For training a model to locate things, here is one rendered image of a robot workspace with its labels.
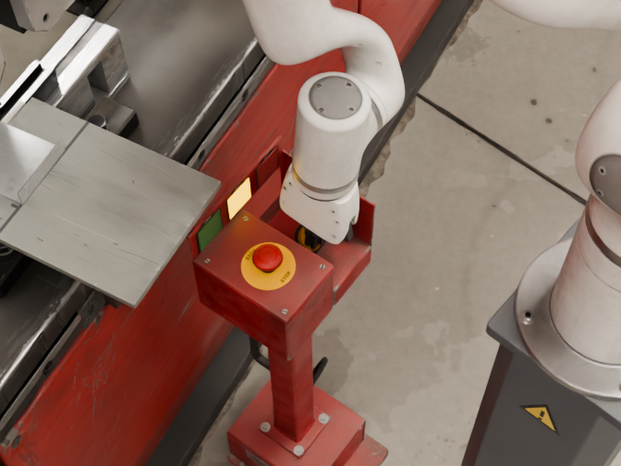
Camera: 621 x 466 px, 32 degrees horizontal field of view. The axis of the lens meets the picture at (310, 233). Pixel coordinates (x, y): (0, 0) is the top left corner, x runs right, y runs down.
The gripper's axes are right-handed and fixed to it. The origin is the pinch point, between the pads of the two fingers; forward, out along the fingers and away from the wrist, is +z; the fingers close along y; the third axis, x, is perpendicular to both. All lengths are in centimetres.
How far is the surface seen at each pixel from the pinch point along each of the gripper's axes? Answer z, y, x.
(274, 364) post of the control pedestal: 32.9, 0.1, -7.8
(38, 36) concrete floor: 84, -111, 43
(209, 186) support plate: -25.6, -6.1, -15.0
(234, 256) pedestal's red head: -3.5, -5.6, -11.3
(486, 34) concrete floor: 76, -21, 109
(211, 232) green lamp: -5.8, -9.4, -11.3
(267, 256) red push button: -6.9, -1.1, -10.0
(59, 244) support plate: -24.8, -14.5, -30.6
